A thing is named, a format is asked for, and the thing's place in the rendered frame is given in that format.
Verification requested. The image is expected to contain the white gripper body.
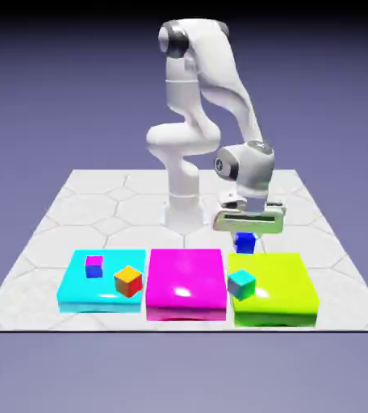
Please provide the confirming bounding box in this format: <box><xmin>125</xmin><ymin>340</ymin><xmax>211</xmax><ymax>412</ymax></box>
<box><xmin>211</xmin><ymin>205</ymin><xmax>286</xmax><ymax>236</ymax></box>

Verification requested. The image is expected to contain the small cyan cube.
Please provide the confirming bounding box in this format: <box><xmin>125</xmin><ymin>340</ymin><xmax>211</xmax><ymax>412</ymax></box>
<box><xmin>227</xmin><ymin>269</ymin><xmax>257</xmax><ymax>302</ymax></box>

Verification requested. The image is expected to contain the small orange and red cube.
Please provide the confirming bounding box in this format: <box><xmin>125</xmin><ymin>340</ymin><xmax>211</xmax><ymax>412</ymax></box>
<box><xmin>113</xmin><ymin>265</ymin><xmax>144</xmax><ymax>298</ymax></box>

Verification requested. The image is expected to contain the small magenta and blue cube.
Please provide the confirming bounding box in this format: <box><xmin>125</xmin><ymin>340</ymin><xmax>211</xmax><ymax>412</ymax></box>
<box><xmin>84</xmin><ymin>255</ymin><xmax>105</xmax><ymax>279</ymax></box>

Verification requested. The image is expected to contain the large yellow-green box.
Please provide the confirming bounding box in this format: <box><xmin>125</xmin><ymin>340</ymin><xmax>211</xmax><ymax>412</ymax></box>
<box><xmin>227</xmin><ymin>252</ymin><xmax>321</xmax><ymax>328</ymax></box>

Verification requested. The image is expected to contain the large magenta box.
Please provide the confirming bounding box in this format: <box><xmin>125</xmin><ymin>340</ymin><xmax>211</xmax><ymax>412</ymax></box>
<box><xmin>145</xmin><ymin>248</ymin><xmax>228</xmax><ymax>323</ymax></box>

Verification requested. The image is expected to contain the large cyan box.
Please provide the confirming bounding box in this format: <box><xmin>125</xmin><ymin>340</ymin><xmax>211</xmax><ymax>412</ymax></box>
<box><xmin>56</xmin><ymin>248</ymin><xmax>147</xmax><ymax>315</ymax></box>

